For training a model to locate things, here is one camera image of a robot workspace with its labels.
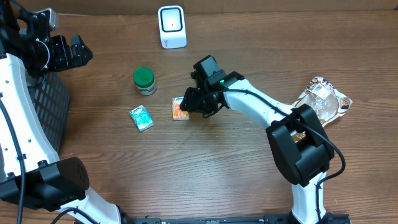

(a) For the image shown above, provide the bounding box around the grey plastic mesh basket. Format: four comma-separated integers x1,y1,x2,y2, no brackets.
26,73,70,152

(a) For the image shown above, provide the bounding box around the green lid jar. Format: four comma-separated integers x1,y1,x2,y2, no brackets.
133,67,157,96

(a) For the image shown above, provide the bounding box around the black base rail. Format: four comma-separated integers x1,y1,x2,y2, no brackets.
130,213,352,224

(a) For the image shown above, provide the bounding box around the orange tissue pack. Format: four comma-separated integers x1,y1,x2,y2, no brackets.
172,96,189,121

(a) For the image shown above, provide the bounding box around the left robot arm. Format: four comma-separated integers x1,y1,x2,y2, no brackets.
1,1,129,223

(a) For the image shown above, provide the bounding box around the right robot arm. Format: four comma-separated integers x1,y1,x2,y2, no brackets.
180,55,335,223

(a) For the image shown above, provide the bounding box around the brown white snack pouch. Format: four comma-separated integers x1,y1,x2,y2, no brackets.
292,77,353,128

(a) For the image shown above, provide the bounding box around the green tissue pack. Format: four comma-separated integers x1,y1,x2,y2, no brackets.
129,105,154,132

